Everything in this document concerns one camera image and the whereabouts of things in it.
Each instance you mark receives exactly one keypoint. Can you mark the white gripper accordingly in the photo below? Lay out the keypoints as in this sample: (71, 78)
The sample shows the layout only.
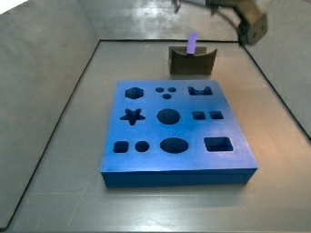
(208, 3)

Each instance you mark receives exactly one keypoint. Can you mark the purple double-square block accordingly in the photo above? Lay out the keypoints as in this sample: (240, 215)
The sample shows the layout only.
(191, 43)

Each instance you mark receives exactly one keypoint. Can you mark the blue shape sorting board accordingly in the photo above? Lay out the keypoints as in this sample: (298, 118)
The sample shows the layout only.
(174, 136)

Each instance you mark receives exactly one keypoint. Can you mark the black curved stand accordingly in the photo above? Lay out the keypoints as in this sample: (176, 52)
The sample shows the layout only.
(196, 64)

